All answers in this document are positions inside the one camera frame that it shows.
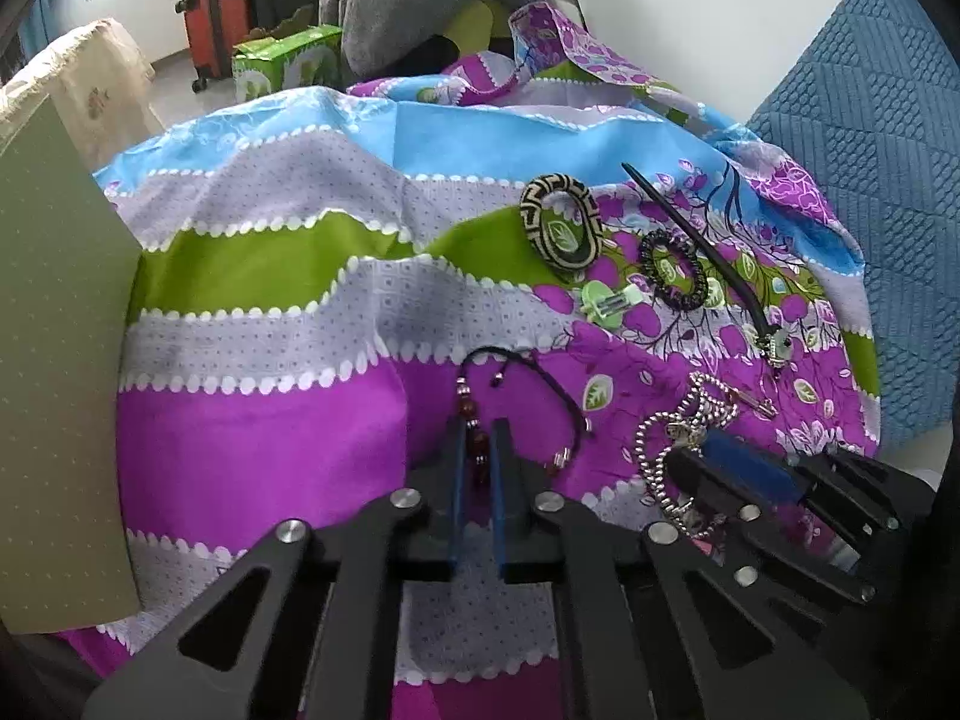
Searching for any grey fleece blanket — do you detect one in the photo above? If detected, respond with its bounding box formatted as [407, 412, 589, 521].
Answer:
[319, 0, 575, 80]

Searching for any pale green box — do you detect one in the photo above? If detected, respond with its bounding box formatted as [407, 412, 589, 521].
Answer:
[0, 94, 143, 635]

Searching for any colourful printed bedsheet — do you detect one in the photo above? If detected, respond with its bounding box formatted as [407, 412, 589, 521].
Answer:
[56, 4, 878, 720]

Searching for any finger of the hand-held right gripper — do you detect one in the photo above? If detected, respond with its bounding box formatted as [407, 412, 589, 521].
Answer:
[793, 445, 902, 542]
[667, 430, 876, 606]

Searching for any red suitcase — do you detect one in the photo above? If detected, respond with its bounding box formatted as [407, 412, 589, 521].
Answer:
[176, 0, 252, 95]

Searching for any green carton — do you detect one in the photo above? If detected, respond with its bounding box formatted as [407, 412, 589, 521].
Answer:
[231, 24, 346, 102]

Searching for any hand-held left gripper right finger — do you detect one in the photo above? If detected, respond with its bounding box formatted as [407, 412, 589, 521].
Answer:
[489, 418, 871, 720]

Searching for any silver chain bracelet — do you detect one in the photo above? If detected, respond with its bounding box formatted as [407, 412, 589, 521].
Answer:
[634, 371, 777, 541]

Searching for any black beige woven bangle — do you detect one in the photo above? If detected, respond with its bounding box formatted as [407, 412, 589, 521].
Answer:
[519, 174, 603, 271]

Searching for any black spiral hair tie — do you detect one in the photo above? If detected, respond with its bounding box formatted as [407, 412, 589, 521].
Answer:
[640, 231, 710, 310]

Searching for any black hair stick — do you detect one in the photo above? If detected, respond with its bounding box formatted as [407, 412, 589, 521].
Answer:
[621, 162, 800, 372]

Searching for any blue quilted cushion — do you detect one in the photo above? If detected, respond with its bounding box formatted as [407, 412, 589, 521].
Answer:
[746, 0, 960, 451]

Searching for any green cushion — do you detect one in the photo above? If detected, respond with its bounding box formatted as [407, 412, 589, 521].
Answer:
[448, 0, 512, 55]

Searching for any green hair clip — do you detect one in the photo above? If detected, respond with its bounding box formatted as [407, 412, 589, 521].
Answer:
[581, 279, 647, 327]

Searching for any black cord beaded bracelet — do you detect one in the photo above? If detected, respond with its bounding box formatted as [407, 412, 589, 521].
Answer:
[455, 347, 595, 492]

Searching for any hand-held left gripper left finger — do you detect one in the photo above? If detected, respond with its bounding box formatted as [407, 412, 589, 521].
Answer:
[81, 416, 470, 720]

